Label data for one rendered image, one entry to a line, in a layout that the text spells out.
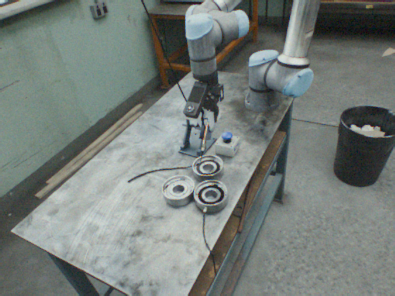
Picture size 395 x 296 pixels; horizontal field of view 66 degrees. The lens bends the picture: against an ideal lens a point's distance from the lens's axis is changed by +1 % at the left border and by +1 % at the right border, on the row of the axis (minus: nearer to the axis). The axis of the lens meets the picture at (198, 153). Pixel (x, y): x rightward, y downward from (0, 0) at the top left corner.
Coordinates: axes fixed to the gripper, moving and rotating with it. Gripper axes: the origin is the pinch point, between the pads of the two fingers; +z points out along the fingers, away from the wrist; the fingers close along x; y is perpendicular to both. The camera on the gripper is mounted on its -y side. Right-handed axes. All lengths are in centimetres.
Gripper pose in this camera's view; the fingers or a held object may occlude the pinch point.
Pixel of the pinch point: (207, 129)
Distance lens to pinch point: 102.1
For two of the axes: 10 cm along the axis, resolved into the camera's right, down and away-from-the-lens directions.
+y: 5.0, -6.0, 6.3
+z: 1.1, 7.6, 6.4
